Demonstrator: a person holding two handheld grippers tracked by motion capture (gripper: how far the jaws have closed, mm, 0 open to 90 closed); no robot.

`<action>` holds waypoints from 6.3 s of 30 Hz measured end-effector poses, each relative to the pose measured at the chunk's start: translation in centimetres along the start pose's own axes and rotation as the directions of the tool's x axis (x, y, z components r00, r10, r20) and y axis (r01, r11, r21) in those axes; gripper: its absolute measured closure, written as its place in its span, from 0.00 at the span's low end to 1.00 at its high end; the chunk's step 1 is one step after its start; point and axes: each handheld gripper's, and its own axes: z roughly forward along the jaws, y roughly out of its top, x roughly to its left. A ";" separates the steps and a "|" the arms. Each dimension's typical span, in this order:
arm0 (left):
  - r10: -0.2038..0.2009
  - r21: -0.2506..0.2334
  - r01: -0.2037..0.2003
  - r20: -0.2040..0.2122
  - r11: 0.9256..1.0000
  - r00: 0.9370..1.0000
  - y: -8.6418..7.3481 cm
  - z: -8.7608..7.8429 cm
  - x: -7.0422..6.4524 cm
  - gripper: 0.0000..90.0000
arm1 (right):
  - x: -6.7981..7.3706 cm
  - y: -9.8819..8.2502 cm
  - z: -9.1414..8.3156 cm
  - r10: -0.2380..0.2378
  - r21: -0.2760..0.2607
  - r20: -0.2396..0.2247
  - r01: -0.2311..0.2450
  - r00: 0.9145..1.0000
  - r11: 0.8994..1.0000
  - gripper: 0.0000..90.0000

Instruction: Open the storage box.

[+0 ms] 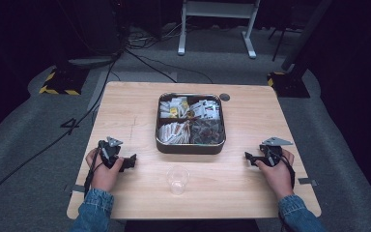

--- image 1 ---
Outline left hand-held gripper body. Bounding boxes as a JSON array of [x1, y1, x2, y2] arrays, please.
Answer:
[[98, 135, 128, 169]]

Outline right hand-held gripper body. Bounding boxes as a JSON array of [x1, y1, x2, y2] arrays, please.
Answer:
[[258, 136, 294, 168]]

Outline clear plastic cup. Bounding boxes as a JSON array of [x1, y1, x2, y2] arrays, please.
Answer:
[[165, 164, 191, 196]]

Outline black square compartment tray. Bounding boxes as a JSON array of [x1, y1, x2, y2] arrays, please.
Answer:
[[155, 92, 227, 156]]

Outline person's left hand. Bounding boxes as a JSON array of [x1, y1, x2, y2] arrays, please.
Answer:
[[85, 148, 126, 193]]

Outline person's right hand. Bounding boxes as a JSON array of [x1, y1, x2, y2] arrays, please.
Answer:
[[255, 148, 296, 200]]

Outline pile of white brown packets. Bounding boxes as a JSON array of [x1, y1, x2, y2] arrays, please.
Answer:
[[157, 121, 191, 144]]

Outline pile of white yellow packets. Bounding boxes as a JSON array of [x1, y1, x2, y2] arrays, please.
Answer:
[[158, 96, 190, 119]]

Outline black yellow-striped stand base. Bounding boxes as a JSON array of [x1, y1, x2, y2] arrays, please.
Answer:
[[267, 71, 311, 99], [39, 65, 90, 97]]

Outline black tripod legs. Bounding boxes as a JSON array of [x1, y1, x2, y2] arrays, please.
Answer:
[[268, 23, 299, 63]]

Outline dark equipment cabinet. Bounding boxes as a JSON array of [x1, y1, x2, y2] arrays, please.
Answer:
[[56, 0, 130, 64]]

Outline grey slanted pole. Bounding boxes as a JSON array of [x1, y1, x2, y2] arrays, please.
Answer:
[[281, 0, 333, 73]]

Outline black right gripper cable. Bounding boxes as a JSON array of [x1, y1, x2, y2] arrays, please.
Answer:
[[279, 154, 297, 190]]

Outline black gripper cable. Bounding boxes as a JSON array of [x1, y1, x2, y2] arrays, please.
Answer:
[[83, 144, 106, 198], [279, 154, 297, 190]]

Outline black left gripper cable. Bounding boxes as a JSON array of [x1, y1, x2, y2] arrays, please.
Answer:
[[83, 144, 106, 198]]

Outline long black floor cable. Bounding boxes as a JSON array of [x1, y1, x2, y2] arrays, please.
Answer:
[[0, 52, 122, 207]]

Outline thin black floor cable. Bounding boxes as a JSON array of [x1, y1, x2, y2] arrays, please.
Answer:
[[125, 47, 214, 85]]

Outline bundle of floor cables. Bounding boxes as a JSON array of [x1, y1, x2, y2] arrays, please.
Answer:
[[125, 21, 187, 50]]

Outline white metal stand frame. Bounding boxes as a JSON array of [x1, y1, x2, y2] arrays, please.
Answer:
[[177, 0, 261, 60]]

